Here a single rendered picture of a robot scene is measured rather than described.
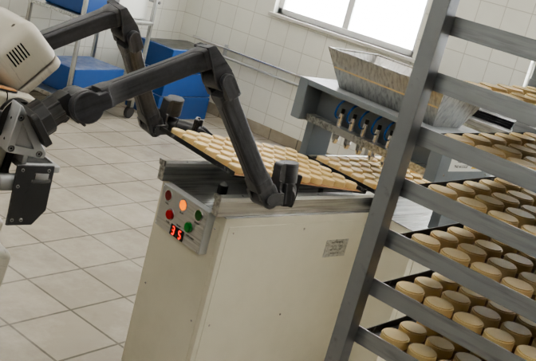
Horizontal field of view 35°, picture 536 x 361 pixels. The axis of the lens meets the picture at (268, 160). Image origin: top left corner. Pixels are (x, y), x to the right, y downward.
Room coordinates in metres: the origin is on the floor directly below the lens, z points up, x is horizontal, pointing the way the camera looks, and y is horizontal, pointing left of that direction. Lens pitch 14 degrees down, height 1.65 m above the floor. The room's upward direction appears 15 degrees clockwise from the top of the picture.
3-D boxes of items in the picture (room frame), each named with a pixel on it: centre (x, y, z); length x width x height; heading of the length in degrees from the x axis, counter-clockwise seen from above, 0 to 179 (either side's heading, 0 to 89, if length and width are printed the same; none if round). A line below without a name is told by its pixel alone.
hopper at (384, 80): (3.10, -0.41, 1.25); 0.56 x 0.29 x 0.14; 45
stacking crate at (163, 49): (7.16, 0.97, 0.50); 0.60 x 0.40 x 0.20; 147
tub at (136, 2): (6.58, 1.48, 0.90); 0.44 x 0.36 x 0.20; 64
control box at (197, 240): (2.48, 0.20, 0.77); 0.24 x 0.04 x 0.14; 45
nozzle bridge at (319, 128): (3.10, -0.41, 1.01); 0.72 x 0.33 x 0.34; 45
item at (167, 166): (3.28, -0.38, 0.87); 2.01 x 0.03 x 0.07; 135
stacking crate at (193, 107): (7.16, 0.97, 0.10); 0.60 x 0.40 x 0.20; 143
